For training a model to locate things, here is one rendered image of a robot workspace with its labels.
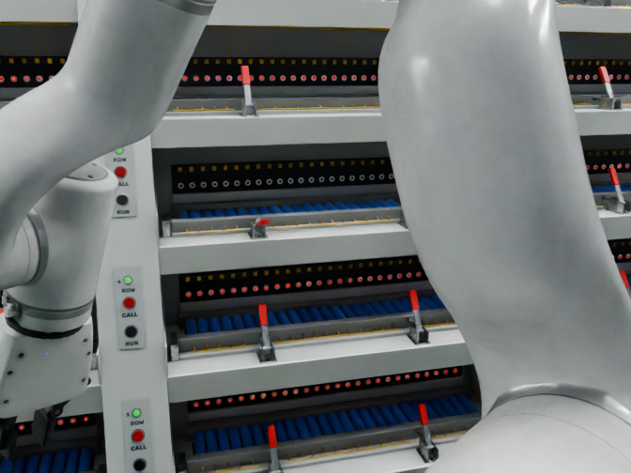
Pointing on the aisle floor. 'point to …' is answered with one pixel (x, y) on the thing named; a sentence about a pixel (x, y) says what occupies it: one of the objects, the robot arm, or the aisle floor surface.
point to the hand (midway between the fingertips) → (24, 431)
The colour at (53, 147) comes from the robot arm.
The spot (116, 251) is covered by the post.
